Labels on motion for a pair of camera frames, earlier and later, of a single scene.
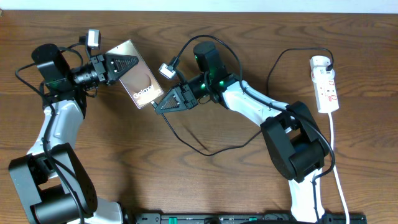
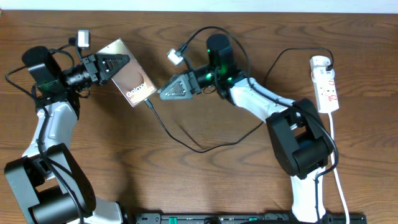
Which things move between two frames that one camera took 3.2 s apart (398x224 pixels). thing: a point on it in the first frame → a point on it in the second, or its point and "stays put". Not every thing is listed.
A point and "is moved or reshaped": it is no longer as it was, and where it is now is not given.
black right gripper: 183,98 → 187,84
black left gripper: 102,69 → 94,68
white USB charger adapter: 318,67 stays put
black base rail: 247,218 stays put
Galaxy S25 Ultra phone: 139,81 is moved or reshaped
